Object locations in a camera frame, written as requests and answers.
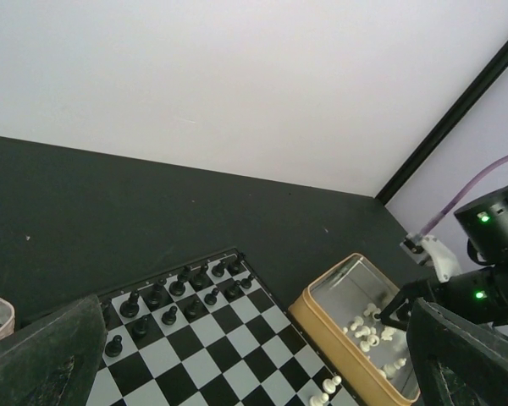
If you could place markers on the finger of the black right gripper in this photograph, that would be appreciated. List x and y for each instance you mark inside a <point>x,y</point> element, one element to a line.
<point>397,312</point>

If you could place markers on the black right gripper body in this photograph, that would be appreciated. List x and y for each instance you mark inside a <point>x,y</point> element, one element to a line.
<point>479,296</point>

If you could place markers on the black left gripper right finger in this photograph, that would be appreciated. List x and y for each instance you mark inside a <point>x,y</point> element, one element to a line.
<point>455,361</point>

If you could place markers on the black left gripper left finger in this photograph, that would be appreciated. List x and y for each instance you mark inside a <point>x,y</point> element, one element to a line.
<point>54,360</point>

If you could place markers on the white pawn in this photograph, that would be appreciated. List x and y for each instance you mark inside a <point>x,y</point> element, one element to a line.
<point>330,385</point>
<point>318,400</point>

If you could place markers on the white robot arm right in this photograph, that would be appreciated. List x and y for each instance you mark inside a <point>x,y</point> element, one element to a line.
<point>485,222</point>

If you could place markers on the gold metal tin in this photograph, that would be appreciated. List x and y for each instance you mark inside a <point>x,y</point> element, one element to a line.
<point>340,312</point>

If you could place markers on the black white chessboard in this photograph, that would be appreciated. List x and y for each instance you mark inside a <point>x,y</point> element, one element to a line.
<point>205,333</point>

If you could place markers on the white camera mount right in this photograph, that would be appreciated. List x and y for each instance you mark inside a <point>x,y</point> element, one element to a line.
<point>430,251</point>

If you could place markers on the black frame post right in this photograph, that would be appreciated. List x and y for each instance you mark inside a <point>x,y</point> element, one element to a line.
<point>459,109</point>

